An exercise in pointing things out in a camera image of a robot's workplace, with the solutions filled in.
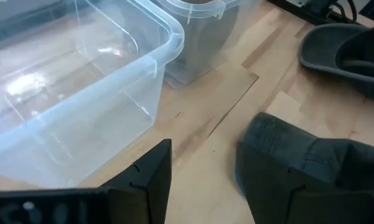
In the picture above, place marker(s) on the dark green brimmed hat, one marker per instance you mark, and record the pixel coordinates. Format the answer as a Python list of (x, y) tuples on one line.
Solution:
[(323, 49)]

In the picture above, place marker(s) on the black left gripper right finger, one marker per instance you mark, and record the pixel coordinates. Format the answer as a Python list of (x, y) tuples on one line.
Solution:
[(283, 199)]

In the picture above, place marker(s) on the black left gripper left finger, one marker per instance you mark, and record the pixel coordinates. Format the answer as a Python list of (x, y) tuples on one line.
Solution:
[(146, 193)]

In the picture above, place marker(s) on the black metal frame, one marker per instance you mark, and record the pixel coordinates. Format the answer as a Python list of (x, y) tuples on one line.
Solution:
[(302, 11)]

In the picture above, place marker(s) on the empty clear plastic bin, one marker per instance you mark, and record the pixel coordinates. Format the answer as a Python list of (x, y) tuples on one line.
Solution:
[(81, 93)]

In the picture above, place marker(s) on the dark brown hat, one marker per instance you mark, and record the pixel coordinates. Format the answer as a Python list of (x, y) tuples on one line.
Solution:
[(283, 137)]

